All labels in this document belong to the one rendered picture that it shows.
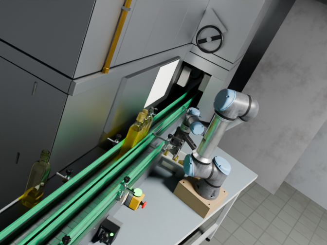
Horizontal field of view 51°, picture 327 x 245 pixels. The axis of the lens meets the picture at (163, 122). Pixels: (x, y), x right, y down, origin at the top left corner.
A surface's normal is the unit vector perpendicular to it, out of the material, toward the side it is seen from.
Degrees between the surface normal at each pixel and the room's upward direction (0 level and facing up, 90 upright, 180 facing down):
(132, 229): 0
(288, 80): 82
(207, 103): 90
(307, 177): 90
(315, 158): 90
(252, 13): 90
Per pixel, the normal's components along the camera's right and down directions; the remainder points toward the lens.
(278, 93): -0.51, 0.04
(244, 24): -0.34, 0.29
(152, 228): 0.37, -0.83
